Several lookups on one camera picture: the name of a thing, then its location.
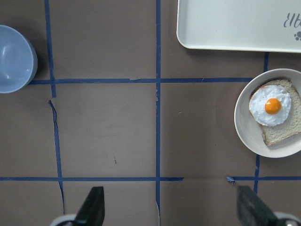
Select fried egg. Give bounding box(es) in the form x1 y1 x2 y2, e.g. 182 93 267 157
249 85 292 127

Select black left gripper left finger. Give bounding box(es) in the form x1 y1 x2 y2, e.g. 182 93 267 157
74 186 105 226

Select cream bear tray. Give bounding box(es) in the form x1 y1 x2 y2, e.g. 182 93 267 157
176 0 301 53

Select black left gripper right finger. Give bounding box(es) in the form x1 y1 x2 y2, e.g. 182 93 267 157
237 186 278 226

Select bread slice under egg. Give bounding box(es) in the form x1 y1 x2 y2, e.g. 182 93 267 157
249 79 301 146

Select blue bowl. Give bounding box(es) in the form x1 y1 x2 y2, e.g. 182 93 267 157
0 25 38 94

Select cream round plate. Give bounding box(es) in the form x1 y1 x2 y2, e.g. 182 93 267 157
234 68 301 158

